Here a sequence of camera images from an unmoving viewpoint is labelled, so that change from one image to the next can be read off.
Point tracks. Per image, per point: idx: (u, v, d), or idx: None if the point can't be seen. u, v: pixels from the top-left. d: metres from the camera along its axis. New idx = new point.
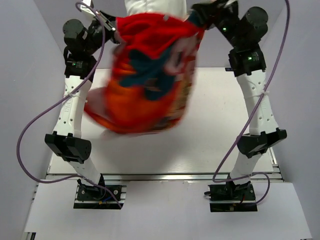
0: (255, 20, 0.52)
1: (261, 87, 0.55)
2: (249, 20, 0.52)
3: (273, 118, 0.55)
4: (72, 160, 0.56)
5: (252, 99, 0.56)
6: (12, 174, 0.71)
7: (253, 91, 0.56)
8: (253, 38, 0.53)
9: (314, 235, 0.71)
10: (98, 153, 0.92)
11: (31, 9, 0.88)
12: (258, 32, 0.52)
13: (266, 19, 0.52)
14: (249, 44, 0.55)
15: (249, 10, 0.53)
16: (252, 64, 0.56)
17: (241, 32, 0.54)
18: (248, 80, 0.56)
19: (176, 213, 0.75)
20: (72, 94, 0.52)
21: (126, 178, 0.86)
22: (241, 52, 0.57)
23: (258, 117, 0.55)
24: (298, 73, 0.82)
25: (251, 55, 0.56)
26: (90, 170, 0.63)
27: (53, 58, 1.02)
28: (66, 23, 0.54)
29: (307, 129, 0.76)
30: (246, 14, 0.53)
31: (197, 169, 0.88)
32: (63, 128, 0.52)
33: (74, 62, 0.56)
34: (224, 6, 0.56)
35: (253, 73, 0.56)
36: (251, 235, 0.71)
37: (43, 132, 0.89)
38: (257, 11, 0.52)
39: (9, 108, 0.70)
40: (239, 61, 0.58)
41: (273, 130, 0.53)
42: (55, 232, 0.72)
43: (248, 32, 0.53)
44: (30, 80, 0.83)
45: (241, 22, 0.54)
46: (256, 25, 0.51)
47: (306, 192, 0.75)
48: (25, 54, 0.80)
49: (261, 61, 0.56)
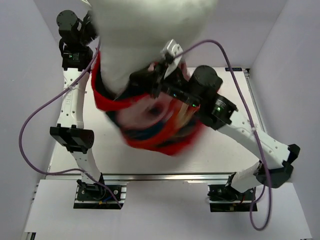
0: (207, 78, 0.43)
1: (248, 125, 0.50)
2: (202, 82, 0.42)
3: (278, 141, 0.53)
4: (76, 151, 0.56)
5: (249, 139, 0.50)
6: (12, 174, 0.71)
7: (244, 134, 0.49)
8: (212, 94, 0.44)
9: (314, 235, 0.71)
10: (98, 153, 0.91)
11: (30, 10, 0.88)
12: (215, 89, 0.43)
13: (215, 72, 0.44)
14: (209, 98, 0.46)
15: (196, 71, 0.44)
16: (223, 113, 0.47)
17: (197, 90, 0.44)
18: (234, 128, 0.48)
19: (176, 213, 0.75)
20: (71, 87, 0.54)
21: (125, 178, 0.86)
22: (205, 106, 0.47)
23: (269, 151, 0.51)
24: (298, 73, 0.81)
25: (217, 104, 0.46)
26: (92, 163, 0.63)
27: (53, 58, 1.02)
28: (60, 14, 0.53)
29: (307, 130, 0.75)
30: (194, 75, 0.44)
31: (197, 169, 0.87)
32: (66, 120, 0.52)
33: (70, 54, 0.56)
34: (165, 78, 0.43)
35: (232, 118, 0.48)
36: (251, 235, 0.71)
37: (42, 132, 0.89)
38: (202, 70, 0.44)
39: (9, 109, 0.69)
40: (211, 116, 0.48)
41: (288, 153, 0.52)
42: (55, 232, 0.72)
43: (206, 92, 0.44)
44: (30, 80, 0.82)
45: (189, 82, 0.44)
46: (212, 84, 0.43)
47: (306, 192, 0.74)
48: (23, 54, 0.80)
49: (228, 104, 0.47)
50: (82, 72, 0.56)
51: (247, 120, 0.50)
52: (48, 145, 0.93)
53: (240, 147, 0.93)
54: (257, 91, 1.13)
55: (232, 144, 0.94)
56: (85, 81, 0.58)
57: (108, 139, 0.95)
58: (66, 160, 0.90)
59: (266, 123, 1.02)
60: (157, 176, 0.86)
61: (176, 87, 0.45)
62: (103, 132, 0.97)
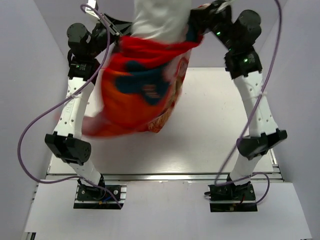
0: (248, 22, 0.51)
1: (259, 88, 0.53)
2: (243, 22, 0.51)
3: (273, 119, 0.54)
4: (72, 162, 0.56)
5: (250, 101, 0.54)
6: (13, 174, 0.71)
7: (251, 93, 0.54)
8: (247, 40, 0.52)
9: (314, 235, 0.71)
10: (98, 153, 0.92)
11: (32, 10, 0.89)
12: (250, 34, 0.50)
13: (259, 21, 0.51)
14: (244, 46, 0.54)
15: (242, 13, 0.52)
16: (247, 66, 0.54)
17: (236, 34, 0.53)
18: (244, 82, 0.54)
19: (176, 213, 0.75)
20: (74, 95, 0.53)
21: (129, 178, 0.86)
22: (238, 54, 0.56)
23: (257, 119, 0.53)
24: (297, 73, 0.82)
25: (247, 57, 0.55)
26: (89, 171, 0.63)
27: (53, 58, 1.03)
28: (70, 27, 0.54)
29: (307, 129, 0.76)
30: (239, 16, 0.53)
31: (198, 169, 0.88)
32: (64, 129, 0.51)
33: (78, 65, 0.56)
34: (217, 12, 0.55)
35: (250, 75, 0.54)
36: (251, 235, 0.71)
37: (43, 132, 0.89)
38: (249, 13, 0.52)
39: (9, 108, 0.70)
40: (235, 63, 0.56)
41: (273, 131, 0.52)
42: (55, 232, 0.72)
43: (242, 35, 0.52)
44: (30, 80, 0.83)
45: (235, 24, 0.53)
46: (250, 27, 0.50)
47: (306, 192, 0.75)
48: (25, 54, 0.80)
49: (257, 62, 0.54)
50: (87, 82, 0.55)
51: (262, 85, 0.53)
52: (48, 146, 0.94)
53: None
54: None
55: (232, 144, 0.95)
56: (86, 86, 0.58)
57: (108, 140, 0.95)
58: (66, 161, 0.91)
59: None
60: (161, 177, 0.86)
61: (223, 23, 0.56)
62: None
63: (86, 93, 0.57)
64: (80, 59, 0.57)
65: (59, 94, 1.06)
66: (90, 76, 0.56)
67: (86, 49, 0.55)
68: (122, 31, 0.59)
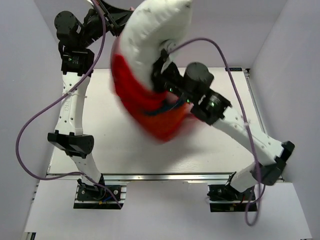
0: (200, 73, 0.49)
1: (241, 121, 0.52)
2: (195, 77, 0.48)
3: (272, 138, 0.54)
4: (75, 155, 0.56)
5: (243, 135, 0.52)
6: (12, 174, 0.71)
7: (237, 129, 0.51)
8: (204, 90, 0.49)
9: (313, 235, 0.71)
10: (98, 153, 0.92)
11: (31, 9, 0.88)
12: (207, 83, 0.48)
13: (206, 68, 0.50)
14: (204, 92, 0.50)
15: (188, 67, 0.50)
16: (218, 107, 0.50)
17: (195, 87, 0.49)
18: (227, 123, 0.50)
19: (176, 213, 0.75)
20: (70, 93, 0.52)
21: (130, 178, 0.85)
22: (200, 102, 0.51)
23: (261, 147, 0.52)
24: (298, 73, 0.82)
25: (211, 100, 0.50)
26: (91, 166, 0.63)
27: (53, 58, 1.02)
28: (57, 16, 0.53)
29: (307, 130, 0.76)
30: (186, 73, 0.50)
31: (198, 169, 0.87)
32: (64, 127, 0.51)
33: (70, 57, 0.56)
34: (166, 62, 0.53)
35: (225, 114, 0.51)
36: (251, 235, 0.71)
37: (42, 132, 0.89)
38: (193, 66, 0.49)
39: (9, 108, 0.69)
40: (206, 112, 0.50)
41: (282, 149, 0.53)
42: (55, 232, 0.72)
43: (198, 87, 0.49)
44: (30, 80, 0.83)
45: (185, 77, 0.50)
46: (204, 78, 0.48)
47: (306, 192, 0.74)
48: (24, 53, 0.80)
49: (223, 100, 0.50)
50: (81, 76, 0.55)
51: (240, 117, 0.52)
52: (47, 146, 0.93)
53: (240, 147, 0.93)
54: (257, 91, 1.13)
55: (232, 144, 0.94)
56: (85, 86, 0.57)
57: (108, 139, 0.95)
58: (66, 161, 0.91)
59: (265, 123, 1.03)
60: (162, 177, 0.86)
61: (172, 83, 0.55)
62: (103, 131, 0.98)
63: (83, 87, 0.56)
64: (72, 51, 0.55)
65: (59, 94, 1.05)
66: (85, 70, 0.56)
67: (77, 40, 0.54)
68: (117, 20, 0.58)
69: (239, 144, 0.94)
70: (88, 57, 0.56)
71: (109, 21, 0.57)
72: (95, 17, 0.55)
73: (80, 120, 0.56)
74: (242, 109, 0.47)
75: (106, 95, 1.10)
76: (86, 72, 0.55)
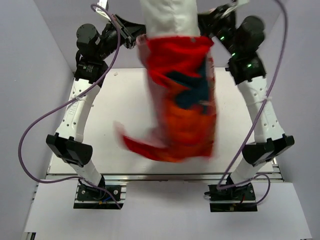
0: (254, 28, 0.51)
1: (263, 93, 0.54)
2: (247, 28, 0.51)
3: (278, 124, 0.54)
4: (72, 163, 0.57)
5: (255, 106, 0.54)
6: (13, 174, 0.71)
7: (255, 97, 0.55)
8: (251, 45, 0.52)
9: (313, 235, 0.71)
10: (98, 153, 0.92)
11: (31, 9, 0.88)
12: (255, 40, 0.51)
13: (262, 27, 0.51)
14: (248, 52, 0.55)
15: (246, 19, 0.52)
16: (250, 71, 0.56)
17: (240, 41, 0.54)
18: (249, 87, 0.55)
19: (176, 213, 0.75)
20: (78, 98, 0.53)
21: (132, 178, 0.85)
22: (241, 60, 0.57)
23: (263, 124, 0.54)
24: (298, 73, 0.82)
25: (250, 62, 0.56)
26: (90, 171, 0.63)
27: (53, 58, 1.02)
28: (80, 27, 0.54)
29: (307, 130, 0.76)
30: (243, 22, 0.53)
31: (198, 168, 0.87)
32: (65, 130, 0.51)
33: (85, 66, 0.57)
34: (221, 17, 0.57)
35: (254, 79, 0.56)
36: (252, 234, 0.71)
37: (42, 132, 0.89)
38: (252, 18, 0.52)
39: (9, 108, 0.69)
40: (238, 68, 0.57)
41: (280, 136, 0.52)
42: (55, 232, 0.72)
43: (247, 42, 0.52)
44: (30, 79, 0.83)
45: (239, 29, 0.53)
46: (254, 33, 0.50)
47: (306, 192, 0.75)
48: (24, 53, 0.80)
49: (260, 67, 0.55)
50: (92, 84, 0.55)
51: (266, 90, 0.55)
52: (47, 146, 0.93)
53: None
54: None
55: (232, 144, 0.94)
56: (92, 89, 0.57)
57: (108, 139, 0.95)
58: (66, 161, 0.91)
59: None
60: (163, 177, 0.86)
61: (226, 30, 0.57)
62: (103, 132, 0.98)
63: (91, 94, 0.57)
64: (88, 61, 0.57)
65: (59, 94, 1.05)
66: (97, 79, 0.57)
67: (95, 52, 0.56)
68: (133, 34, 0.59)
69: (239, 145, 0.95)
70: (102, 68, 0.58)
71: (125, 34, 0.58)
72: (113, 31, 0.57)
73: (83, 127, 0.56)
74: (271, 87, 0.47)
75: (106, 95, 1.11)
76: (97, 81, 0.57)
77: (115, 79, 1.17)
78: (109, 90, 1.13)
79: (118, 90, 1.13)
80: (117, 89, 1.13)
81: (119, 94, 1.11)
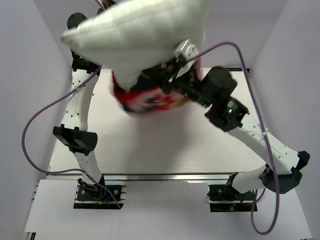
0: (222, 79, 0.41)
1: (259, 130, 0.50)
2: (217, 83, 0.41)
3: (288, 148, 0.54)
4: (78, 151, 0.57)
5: (260, 144, 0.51)
6: (12, 175, 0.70)
7: (255, 137, 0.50)
8: (226, 95, 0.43)
9: (314, 235, 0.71)
10: (98, 153, 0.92)
11: (31, 10, 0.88)
12: (231, 89, 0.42)
13: (229, 72, 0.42)
14: (224, 98, 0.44)
15: (209, 72, 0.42)
16: (235, 115, 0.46)
17: (214, 92, 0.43)
18: (243, 132, 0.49)
19: (176, 213, 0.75)
20: (78, 88, 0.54)
21: (132, 178, 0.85)
22: (216, 106, 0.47)
23: (278, 157, 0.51)
24: (298, 73, 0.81)
25: (229, 106, 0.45)
26: (92, 165, 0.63)
27: (52, 58, 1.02)
28: (69, 17, 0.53)
29: (308, 130, 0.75)
30: (208, 75, 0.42)
31: (198, 168, 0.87)
32: (70, 121, 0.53)
33: (81, 55, 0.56)
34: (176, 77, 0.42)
35: (243, 122, 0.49)
36: (252, 235, 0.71)
37: (42, 132, 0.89)
38: (218, 70, 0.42)
39: (9, 108, 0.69)
40: (220, 118, 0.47)
41: (297, 159, 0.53)
42: (55, 232, 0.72)
43: (220, 93, 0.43)
44: (29, 80, 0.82)
45: (203, 80, 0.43)
46: (228, 85, 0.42)
47: (307, 192, 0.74)
48: (23, 54, 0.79)
49: (240, 106, 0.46)
50: (91, 74, 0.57)
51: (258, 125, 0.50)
52: (48, 146, 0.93)
53: (241, 148, 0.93)
54: (257, 91, 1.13)
55: (233, 144, 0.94)
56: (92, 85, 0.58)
57: (108, 139, 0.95)
58: (66, 161, 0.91)
59: (266, 123, 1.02)
60: (163, 177, 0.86)
61: (186, 85, 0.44)
62: (103, 131, 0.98)
63: (91, 85, 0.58)
64: None
65: (59, 94, 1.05)
66: (94, 69, 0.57)
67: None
68: None
69: (240, 144, 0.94)
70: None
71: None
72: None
73: (87, 117, 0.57)
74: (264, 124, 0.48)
75: (106, 95, 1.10)
76: (95, 70, 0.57)
77: None
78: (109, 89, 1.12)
79: None
80: None
81: None
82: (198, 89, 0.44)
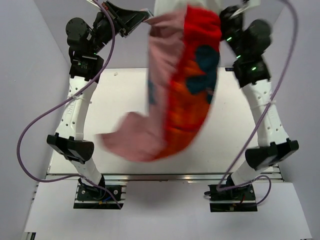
0: (260, 32, 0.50)
1: (267, 97, 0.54)
2: (254, 33, 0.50)
3: (282, 129, 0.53)
4: (74, 160, 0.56)
5: (258, 109, 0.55)
6: (12, 175, 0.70)
7: (260, 101, 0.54)
8: (257, 50, 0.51)
9: (313, 235, 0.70)
10: (99, 153, 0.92)
11: (31, 10, 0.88)
12: (261, 45, 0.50)
13: (270, 30, 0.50)
14: (254, 55, 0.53)
15: (253, 22, 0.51)
16: (257, 74, 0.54)
17: (249, 43, 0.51)
18: (253, 91, 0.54)
19: (176, 212, 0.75)
20: (75, 96, 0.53)
21: (132, 178, 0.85)
22: (246, 63, 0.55)
23: (267, 127, 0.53)
24: (298, 73, 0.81)
25: (255, 65, 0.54)
26: (91, 170, 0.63)
27: (52, 58, 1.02)
28: (68, 22, 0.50)
29: (308, 130, 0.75)
30: (250, 25, 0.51)
31: (197, 169, 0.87)
32: (65, 130, 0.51)
33: (79, 62, 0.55)
34: (231, 17, 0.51)
35: (258, 83, 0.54)
36: (251, 235, 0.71)
37: (41, 132, 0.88)
38: (260, 23, 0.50)
39: (9, 110, 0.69)
40: (243, 72, 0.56)
41: (284, 141, 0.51)
42: (55, 232, 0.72)
43: (253, 45, 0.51)
44: (29, 80, 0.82)
45: (245, 33, 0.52)
46: (260, 38, 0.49)
47: (307, 192, 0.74)
48: (23, 54, 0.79)
49: (265, 70, 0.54)
50: (88, 81, 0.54)
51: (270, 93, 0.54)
52: (47, 146, 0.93)
53: (240, 148, 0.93)
54: None
55: (232, 144, 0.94)
56: (90, 91, 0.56)
57: None
58: (66, 162, 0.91)
59: None
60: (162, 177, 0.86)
61: (233, 27, 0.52)
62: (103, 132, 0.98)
63: (88, 92, 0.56)
64: (82, 56, 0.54)
65: (59, 94, 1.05)
66: (92, 76, 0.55)
67: (88, 47, 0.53)
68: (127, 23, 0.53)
69: (239, 144, 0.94)
70: (98, 63, 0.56)
71: (119, 25, 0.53)
72: (104, 21, 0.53)
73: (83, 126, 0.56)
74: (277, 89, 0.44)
75: (105, 94, 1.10)
76: (93, 77, 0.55)
77: (115, 78, 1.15)
78: (108, 89, 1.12)
79: (118, 89, 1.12)
80: (116, 89, 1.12)
81: (119, 93, 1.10)
82: (236, 39, 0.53)
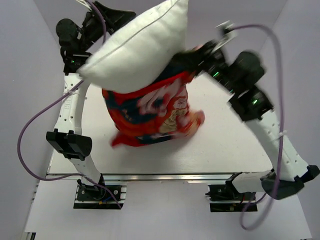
0: (249, 63, 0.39)
1: (277, 129, 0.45)
2: (245, 65, 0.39)
3: (300, 156, 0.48)
4: (73, 157, 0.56)
5: (272, 144, 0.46)
6: (11, 176, 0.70)
7: (270, 135, 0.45)
8: (250, 83, 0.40)
9: (314, 235, 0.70)
10: (99, 152, 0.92)
11: (30, 10, 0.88)
12: (257, 75, 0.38)
13: (261, 59, 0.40)
14: (249, 86, 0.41)
15: (239, 55, 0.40)
16: (258, 108, 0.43)
17: (236, 76, 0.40)
18: (262, 127, 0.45)
19: (176, 212, 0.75)
20: (71, 92, 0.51)
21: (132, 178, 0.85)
22: (242, 97, 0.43)
23: (285, 162, 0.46)
24: (299, 74, 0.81)
25: (254, 97, 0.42)
26: (90, 168, 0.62)
27: (52, 58, 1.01)
28: (58, 24, 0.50)
29: (309, 131, 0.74)
30: (237, 59, 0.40)
31: (196, 168, 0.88)
32: (64, 125, 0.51)
33: (73, 59, 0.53)
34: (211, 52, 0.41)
35: (264, 117, 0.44)
36: (251, 234, 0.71)
37: (41, 133, 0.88)
38: (245, 54, 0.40)
39: (9, 111, 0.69)
40: (243, 106, 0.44)
41: (305, 171, 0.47)
42: (54, 232, 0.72)
43: (245, 78, 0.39)
44: (28, 80, 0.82)
45: (232, 66, 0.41)
46: (254, 68, 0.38)
47: (308, 192, 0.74)
48: (22, 54, 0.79)
49: (266, 100, 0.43)
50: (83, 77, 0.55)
51: (278, 124, 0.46)
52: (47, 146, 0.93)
53: (240, 148, 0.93)
54: None
55: (232, 144, 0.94)
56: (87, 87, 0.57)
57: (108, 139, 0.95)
58: (65, 161, 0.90)
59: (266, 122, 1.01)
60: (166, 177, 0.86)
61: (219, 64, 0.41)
62: (103, 131, 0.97)
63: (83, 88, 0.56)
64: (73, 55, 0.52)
65: (58, 94, 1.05)
66: None
67: (79, 45, 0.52)
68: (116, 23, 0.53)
69: (240, 144, 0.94)
70: None
71: (108, 25, 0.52)
72: (93, 20, 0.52)
73: (80, 119, 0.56)
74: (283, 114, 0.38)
75: None
76: None
77: None
78: None
79: None
80: None
81: None
82: (225, 74, 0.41)
